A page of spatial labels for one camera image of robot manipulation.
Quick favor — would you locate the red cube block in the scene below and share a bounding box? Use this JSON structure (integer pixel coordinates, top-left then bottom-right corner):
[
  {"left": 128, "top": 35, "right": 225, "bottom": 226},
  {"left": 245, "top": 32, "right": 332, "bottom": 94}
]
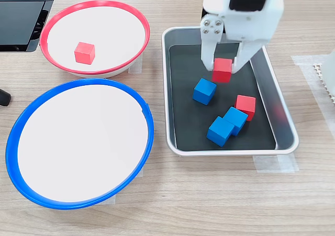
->
[
  {"left": 74, "top": 41, "right": 96, "bottom": 64},
  {"left": 211, "top": 58, "right": 233, "bottom": 84},
  {"left": 234, "top": 94, "right": 257, "bottom": 122}
]

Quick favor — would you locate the white mesh mat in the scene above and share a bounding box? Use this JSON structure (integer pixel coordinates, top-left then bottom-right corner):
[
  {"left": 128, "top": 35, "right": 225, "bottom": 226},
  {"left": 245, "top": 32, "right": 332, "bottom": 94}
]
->
[{"left": 312, "top": 62, "right": 335, "bottom": 103}]

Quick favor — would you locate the blue cube block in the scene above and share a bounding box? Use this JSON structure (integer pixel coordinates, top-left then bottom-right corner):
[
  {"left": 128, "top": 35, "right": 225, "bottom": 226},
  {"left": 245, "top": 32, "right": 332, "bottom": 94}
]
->
[
  {"left": 206, "top": 116, "right": 236, "bottom": 148},
  {"left": 222, "top": 106, "right": 249, "bottom": 137},
  {"left": 192, "top": 77, "right": 217, "bottom": 106}
]

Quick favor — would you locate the black tray liner mat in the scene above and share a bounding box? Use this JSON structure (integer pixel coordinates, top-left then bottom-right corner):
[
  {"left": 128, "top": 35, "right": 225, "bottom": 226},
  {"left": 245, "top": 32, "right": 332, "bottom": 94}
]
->
[{"left": 169, "top": 43, "right": 277, "bottom": 152}]

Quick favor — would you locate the blue rimmed white dish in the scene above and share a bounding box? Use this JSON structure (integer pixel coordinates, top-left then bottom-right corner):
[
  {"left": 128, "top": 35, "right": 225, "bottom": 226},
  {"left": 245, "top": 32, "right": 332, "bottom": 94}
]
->
[{"left": 5, "top": 78, "right": 154, "bottom": 210}]

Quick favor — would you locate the red rimmed white dish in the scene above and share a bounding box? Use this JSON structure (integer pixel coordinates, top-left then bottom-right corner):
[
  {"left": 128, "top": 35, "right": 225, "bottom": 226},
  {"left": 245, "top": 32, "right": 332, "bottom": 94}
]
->
[{"left": 39, "top": 0, "right": 151, "bottom": 78}]

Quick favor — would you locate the silver metal tray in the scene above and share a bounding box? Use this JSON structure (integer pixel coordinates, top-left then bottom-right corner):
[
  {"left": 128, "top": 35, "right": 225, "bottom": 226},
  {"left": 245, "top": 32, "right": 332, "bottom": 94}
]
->
[{"left": 161, "top": 26, "right": 300, "bottom": 158}]

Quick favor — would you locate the black electronic device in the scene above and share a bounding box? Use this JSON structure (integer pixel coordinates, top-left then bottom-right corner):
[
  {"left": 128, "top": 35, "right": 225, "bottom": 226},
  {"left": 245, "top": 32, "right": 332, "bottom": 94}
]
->
[{"left": 0, "top": 0, "right": 60, "bottom": 53}]

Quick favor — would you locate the black rounded object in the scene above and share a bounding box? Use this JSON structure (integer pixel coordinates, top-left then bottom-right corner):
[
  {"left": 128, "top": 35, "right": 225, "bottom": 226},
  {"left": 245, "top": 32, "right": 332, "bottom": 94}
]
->
[{"left": 0, "top": 88, "right": 12, "bottom": 107}]

